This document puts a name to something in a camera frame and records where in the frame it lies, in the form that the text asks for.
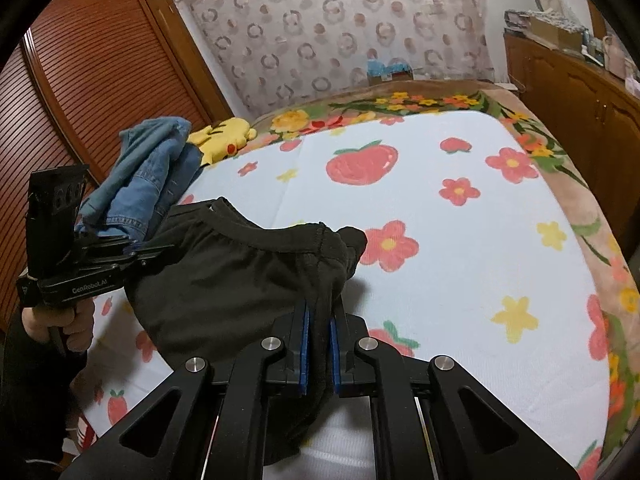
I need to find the black t-shirt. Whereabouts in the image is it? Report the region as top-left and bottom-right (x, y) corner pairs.
(125, 197), (368, 466)

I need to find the person's left forearm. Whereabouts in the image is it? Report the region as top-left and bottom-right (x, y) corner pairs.
(0, 330), (88, 480)

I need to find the yellow plush toy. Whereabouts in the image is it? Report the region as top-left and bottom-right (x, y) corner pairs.
(187, 117), (258, 166)

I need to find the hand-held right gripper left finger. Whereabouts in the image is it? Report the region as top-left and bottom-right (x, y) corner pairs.
(65, 302), (312, 480)

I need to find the circle patterned curtain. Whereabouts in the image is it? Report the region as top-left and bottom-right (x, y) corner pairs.
(175, 0), (496, 118)

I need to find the wooden louvered wardrobe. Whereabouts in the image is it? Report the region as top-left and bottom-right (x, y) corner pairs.
(0, 0), (236, 331)

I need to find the cardboard box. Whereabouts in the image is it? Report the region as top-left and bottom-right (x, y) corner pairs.
(527, 10), (586, 51)

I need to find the blue denim garment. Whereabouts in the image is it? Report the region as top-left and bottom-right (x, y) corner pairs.
(75, 145), (203, 246)

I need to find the pink kettle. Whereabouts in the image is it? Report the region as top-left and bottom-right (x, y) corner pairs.
(602, 35), (628, 78)

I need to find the white floral bed sheet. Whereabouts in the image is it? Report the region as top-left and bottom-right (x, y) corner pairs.
(75, 110), (611, 480)

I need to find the wooden sideboard cabinet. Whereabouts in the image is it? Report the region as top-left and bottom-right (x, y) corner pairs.
(502, 32), (640, 261)

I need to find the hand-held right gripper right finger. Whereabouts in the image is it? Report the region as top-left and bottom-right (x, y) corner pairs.
(327, 305), (581, 480)

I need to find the small blue box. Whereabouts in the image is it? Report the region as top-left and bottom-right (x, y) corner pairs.
(366, 57), (413, 86)

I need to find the person's left hand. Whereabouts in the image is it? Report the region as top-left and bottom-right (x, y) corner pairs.
(22, 305), (95, 353)

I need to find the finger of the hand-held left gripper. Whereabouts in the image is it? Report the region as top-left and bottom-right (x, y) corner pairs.
(75, 227), (146, 252)
(87, 242), (176, 275)

